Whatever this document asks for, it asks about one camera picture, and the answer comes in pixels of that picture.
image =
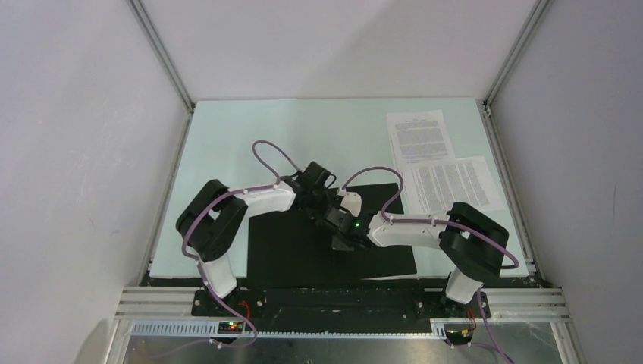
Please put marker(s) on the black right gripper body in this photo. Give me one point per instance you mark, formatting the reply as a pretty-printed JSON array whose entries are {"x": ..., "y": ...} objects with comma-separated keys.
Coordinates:
[{"x": 340, "y": 243}]

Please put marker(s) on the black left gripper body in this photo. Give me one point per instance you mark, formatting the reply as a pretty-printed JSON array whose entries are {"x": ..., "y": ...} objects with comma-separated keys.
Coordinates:
[{"x": 318, "y": 200}]

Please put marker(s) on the red and black file folder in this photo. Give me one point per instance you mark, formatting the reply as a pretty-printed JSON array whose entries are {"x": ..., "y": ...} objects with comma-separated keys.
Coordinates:
[{"x": 286, "y": 249}]

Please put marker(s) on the printed paper sheet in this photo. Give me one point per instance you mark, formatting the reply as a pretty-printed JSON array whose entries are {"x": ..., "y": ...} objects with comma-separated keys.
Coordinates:
[
  {"x": 419, "y": 136},
  {"x": 434, "y": 186}
]

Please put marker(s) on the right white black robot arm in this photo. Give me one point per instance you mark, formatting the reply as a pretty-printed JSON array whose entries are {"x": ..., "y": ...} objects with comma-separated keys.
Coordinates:
[{"x": 473, "y": 242}]

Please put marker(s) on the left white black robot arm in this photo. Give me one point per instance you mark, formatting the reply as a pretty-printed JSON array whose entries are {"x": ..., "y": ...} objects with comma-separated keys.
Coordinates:
[{"x": 210, "y": 222}]

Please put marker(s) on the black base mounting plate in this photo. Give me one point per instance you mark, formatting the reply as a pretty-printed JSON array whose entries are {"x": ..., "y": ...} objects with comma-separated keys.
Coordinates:
[{"x": 398, "y": 306}]

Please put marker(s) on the right controller board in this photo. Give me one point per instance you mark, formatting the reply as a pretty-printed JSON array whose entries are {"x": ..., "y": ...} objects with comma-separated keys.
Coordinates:
[{"x": 459, "y": 337}]

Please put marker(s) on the controller board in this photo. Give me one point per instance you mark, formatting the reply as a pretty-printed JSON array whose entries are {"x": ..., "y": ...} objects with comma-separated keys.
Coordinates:
[
  {"x": 459, "y": 337},
  {"x": 230, "y": 327}
]

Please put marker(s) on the left controller board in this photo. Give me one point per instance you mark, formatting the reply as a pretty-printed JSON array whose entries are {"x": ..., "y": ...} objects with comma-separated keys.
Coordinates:
[{"x": 230, "y": 327}]

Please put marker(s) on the aluminium frame rail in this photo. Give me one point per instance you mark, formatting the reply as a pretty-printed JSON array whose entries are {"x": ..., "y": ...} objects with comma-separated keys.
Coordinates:
[{"x": 167, "y": 310}]

